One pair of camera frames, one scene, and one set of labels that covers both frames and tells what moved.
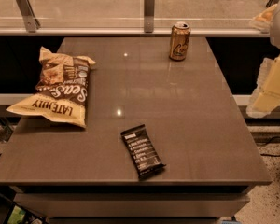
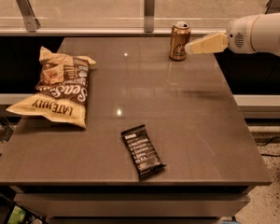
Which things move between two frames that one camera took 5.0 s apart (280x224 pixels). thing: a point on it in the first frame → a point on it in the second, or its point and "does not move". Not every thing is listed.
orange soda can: [179, 37] does not move
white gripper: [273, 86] → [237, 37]
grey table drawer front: [133, 204] does not move
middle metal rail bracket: [148, 10] does not move
